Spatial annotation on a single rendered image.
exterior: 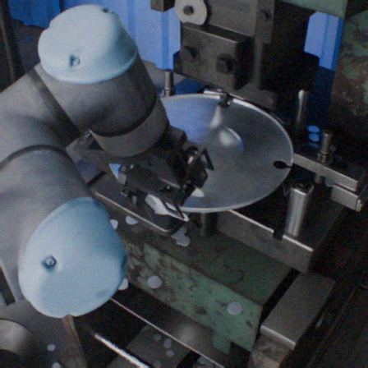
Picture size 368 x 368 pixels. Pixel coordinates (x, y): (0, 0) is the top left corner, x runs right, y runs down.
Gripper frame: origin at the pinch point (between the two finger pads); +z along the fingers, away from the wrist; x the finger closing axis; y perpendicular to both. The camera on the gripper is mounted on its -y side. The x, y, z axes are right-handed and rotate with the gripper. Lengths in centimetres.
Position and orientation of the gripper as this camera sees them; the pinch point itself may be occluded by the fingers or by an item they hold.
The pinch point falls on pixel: (167, 201)
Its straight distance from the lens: 72.0
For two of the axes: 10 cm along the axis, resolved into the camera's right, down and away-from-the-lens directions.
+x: 5.1, -8.2, 2.8
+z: 2.4, 4.4, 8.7
